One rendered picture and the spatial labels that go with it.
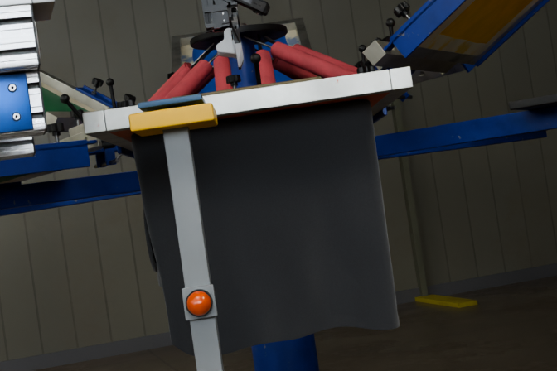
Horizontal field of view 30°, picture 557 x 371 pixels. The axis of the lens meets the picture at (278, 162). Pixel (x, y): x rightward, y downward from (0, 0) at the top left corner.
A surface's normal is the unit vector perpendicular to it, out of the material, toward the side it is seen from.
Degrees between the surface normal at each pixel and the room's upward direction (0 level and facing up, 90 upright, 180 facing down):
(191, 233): 90
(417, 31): 90
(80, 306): 90
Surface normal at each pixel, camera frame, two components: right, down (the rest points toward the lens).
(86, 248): 0.26, -0.07
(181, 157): 0.02, -0.04
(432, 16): -0.48, 0.04
